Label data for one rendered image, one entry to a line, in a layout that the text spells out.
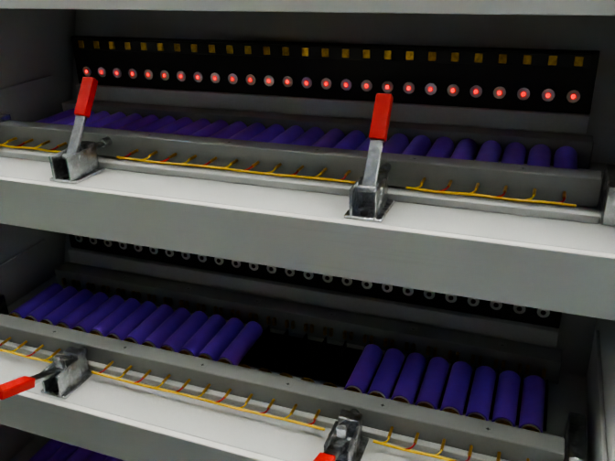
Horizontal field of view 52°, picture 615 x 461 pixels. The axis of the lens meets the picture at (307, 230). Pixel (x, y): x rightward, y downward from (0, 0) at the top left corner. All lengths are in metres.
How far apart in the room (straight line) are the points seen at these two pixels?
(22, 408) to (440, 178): 0.42
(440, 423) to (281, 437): 0.13
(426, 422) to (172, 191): 0.27
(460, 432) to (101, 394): 0.31
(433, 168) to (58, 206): 0.32
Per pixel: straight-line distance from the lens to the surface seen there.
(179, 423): 0.56
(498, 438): 0.51
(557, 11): 0.46
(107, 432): 0.60
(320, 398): 0.53
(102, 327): 0.67
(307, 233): 0.46
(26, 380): 0.59
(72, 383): 0.63
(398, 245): 0.45
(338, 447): 0.49
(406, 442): 0.53
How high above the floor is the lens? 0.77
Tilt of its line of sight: 7 degrees down
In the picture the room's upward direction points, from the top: 5 degrees clockwise
